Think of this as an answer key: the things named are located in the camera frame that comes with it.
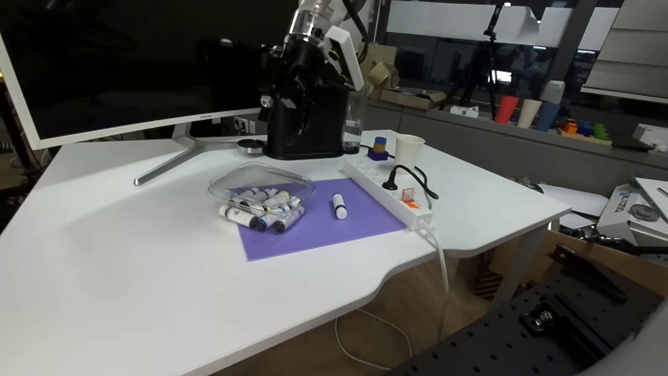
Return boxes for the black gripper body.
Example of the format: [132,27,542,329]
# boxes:
[268,35,335,101]

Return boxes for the clear container lid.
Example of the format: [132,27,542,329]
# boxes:
[207,164,314,200]

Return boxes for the clear plastic container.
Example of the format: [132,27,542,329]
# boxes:
[215,182,310,237]

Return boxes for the black box appliance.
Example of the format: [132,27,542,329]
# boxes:
[262,46,352,161]

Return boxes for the clear glass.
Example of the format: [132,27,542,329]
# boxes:
[344,89,369,158]

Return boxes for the cardboard box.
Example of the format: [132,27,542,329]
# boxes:
[358,43,401,95]

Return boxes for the white marker with dark cap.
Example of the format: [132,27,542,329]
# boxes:
[231,186,268,209]
[270,207,304,237]
[262,192,294,215]
[218,202,270,235]
[330,192,350,223]

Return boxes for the blue yellow stacking toy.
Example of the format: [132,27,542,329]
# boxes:
[367,134,390,164]

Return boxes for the white power strip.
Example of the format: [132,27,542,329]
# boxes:
[340,158,434,232]

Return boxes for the white paper cup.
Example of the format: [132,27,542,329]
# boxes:
[394,131,429,168]

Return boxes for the purple mat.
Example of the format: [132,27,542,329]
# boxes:
[231,175,409,264]

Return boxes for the white curved monitor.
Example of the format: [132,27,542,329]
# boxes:
[0,0,304,189]

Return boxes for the black tripod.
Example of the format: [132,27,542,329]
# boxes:
[457,0,518,122]

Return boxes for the red cup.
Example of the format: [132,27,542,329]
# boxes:
[494,95,521,128]

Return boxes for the cream cup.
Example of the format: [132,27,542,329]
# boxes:
[516,97,542,131]

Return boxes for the blue cup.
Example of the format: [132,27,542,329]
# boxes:
[532,101,564,134]

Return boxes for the grey cup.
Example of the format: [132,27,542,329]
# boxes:
[540,79,567,106]

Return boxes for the white paper sheets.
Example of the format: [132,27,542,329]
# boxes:
[539,182,611,232]

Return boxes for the black perforated breadboard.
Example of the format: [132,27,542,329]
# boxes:
[389,278,663,376]

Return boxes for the white printed carton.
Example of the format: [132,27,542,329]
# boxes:
[597,175,668,249]

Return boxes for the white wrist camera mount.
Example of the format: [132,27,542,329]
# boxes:
[323,26,367,95]

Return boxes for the black plug with cable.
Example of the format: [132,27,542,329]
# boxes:
[379,164,442,202]

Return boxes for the white power cable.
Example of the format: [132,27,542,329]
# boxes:
[331,223,456,375]

